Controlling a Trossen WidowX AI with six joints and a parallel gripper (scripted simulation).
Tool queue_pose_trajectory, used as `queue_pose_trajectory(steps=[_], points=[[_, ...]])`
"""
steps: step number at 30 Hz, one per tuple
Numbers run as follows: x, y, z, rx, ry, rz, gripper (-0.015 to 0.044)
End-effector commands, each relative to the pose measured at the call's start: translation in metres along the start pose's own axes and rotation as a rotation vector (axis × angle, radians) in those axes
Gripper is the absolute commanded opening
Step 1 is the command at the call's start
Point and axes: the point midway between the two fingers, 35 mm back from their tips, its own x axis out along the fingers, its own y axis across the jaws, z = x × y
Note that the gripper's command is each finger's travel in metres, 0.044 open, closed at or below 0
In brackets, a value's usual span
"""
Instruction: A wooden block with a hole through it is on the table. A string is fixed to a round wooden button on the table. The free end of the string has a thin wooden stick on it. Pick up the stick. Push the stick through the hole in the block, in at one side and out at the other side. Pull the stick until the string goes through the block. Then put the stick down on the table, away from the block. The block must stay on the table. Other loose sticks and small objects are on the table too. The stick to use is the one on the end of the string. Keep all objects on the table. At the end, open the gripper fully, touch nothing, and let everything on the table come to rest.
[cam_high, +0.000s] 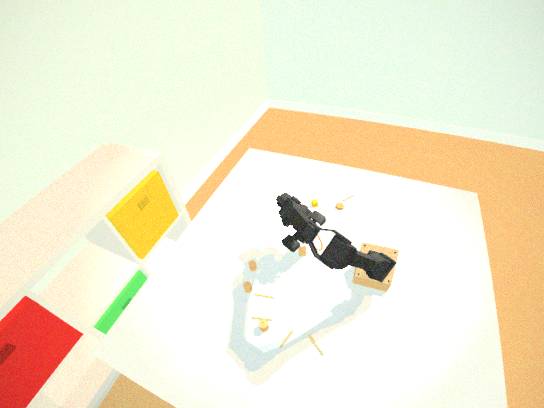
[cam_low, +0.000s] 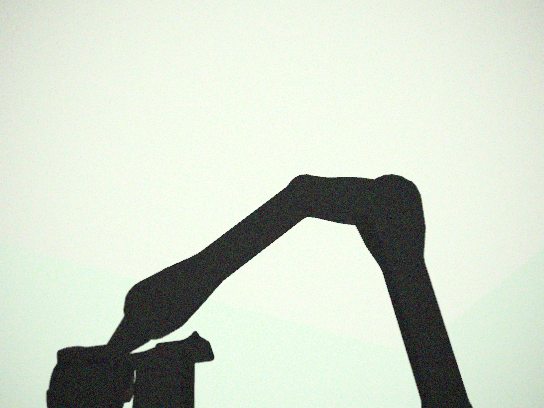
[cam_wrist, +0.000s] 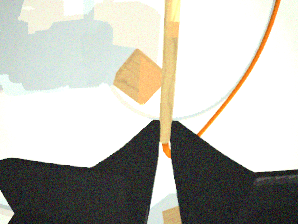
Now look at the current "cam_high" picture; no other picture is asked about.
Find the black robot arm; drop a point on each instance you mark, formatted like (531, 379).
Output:
(340, 252)

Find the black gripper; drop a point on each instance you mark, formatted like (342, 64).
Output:
(292, 242)

